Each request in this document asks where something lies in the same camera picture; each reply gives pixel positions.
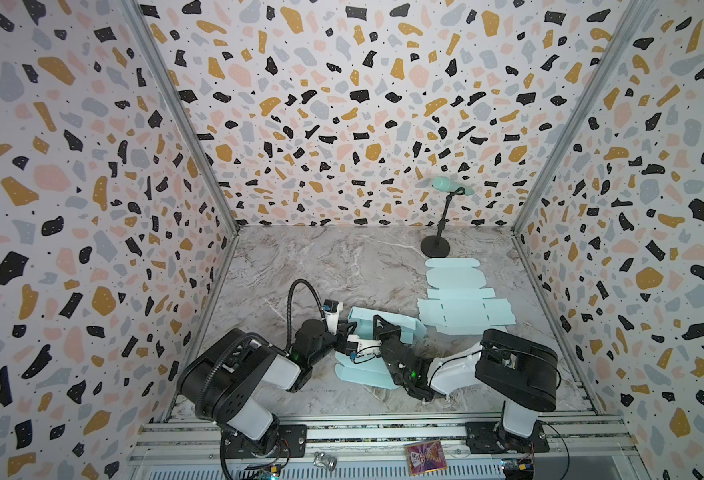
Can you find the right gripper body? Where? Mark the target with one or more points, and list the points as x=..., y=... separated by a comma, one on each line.
x=385, y=339

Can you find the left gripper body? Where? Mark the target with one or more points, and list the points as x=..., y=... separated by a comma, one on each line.
x=329, y=345

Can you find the mint paper box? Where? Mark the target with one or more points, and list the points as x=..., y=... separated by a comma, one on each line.
x=373, y=372
x=459, y=301

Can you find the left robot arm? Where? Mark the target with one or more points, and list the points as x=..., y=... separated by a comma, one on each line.
x=220, y=382

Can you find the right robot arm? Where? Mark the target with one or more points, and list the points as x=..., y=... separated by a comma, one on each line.
x=525, y=372

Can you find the colourful square card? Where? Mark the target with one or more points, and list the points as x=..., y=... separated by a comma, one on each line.
x=425, y=457

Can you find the black microphone stand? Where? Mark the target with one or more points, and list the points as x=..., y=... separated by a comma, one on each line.
x=436, y=246

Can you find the small metal clip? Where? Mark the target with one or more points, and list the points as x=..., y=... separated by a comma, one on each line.
x=325, y=461

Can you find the circuit board left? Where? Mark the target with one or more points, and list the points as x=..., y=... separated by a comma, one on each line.
x=271, y=471

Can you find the circuit board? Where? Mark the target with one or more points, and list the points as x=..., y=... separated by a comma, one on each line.
x=519, y=468
x=271, y=471

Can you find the circuit board right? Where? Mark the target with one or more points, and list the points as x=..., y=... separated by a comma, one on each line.
x=519, y=468

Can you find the mint green microphone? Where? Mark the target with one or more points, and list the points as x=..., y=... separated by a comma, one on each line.
x=445, y=184

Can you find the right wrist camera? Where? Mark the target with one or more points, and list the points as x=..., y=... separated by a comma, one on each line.
x=358, y=349

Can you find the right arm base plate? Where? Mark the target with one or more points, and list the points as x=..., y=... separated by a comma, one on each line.
x=487, y=437

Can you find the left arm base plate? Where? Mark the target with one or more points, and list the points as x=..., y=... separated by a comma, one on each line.
x=285, y=441

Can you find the aluminium mounting rail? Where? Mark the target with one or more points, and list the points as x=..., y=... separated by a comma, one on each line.
x=582, y=446

